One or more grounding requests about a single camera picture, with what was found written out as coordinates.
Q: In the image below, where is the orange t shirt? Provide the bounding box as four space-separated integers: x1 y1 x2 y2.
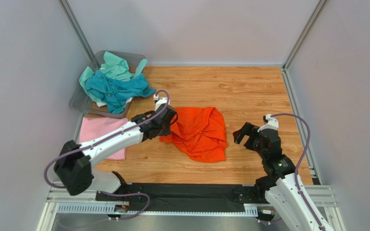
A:
159 107 229 163

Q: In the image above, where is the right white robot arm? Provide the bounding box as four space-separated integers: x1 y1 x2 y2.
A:
233 119 334 231

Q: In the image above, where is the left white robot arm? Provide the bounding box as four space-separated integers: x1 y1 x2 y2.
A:
53 103 177 196

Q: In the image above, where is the white cloth in bin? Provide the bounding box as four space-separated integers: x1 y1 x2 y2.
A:
96 98 132 107

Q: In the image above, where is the dark teal t shirt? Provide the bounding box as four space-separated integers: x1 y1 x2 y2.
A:
85 71 157 114

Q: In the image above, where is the folded pink t shirt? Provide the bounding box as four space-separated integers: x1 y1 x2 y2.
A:
78 117 128 143

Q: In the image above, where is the black base cloth strip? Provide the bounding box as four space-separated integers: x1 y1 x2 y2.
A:
127 183 264 212

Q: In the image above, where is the light mint t shirt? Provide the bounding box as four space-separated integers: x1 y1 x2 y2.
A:
79 51 148 103

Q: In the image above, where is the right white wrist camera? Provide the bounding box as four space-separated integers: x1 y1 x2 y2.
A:
258 114 279 132

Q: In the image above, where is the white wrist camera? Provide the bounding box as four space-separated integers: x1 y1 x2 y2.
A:
153 94 170 113
258 114 279 132

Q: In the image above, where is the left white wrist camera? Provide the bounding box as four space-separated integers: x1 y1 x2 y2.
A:
153 94 170 113

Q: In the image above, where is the aluminium frame rail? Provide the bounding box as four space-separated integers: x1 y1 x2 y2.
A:
38 183 345 231

